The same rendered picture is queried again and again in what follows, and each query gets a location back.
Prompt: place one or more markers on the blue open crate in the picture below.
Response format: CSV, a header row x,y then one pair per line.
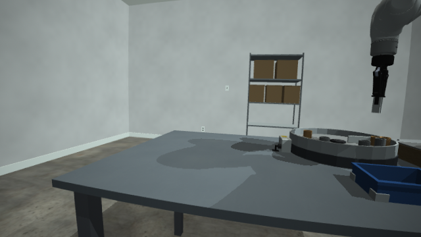
x,y
398,185

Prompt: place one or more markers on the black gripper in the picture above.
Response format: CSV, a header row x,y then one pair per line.
x,y
380,75

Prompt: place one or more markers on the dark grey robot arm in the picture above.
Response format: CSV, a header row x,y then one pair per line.
x,y
387,23

